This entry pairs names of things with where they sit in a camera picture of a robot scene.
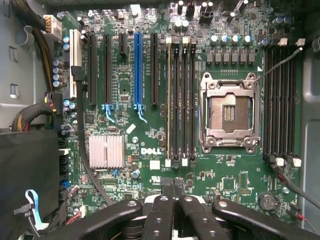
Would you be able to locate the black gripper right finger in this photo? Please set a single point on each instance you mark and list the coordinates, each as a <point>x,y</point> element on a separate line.
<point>192,220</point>

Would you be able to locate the round coin cell battery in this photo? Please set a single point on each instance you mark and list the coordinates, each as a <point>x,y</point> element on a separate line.
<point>268,200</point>

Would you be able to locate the white main power connector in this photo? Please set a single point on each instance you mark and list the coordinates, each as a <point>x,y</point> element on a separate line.
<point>53,27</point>

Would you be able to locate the silver CPU socket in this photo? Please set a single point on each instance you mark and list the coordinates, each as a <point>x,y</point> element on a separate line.
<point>231,112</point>

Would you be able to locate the thin metal locking lever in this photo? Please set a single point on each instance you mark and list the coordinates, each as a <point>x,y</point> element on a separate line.
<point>203,120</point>

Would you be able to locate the green Dell motherboard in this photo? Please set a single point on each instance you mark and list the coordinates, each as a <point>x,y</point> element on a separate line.
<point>140,140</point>

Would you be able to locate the white PCI expansion slot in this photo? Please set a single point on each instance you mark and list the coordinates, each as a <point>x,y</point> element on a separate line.
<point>74,50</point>

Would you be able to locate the short black expansion slot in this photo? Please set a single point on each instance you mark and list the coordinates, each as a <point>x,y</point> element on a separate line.
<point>123,45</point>

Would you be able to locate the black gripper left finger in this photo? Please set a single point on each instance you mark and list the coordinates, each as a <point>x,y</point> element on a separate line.
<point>160,220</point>

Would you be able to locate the black drive cage box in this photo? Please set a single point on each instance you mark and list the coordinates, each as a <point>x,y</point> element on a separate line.
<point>27,175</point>

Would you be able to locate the silver finned chipset heatsink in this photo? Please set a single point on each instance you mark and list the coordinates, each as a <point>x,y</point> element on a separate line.
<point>106,151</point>

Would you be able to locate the grey metal PC case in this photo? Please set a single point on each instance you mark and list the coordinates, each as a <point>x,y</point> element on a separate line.
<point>17,75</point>

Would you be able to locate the long black expansion slot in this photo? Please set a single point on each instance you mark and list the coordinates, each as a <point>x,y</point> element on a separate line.
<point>92,70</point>
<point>107,70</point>
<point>154,70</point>

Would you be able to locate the RAM slot with white clips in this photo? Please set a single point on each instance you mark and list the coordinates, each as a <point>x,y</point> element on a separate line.
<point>275,105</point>
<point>167,140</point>
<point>291,105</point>
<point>185,105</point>

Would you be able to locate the white blank label sticker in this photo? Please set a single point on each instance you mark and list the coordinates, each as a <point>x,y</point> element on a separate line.
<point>154,165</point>

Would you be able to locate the blue expansion slot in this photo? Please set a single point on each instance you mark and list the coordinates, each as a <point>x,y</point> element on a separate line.
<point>138,70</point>

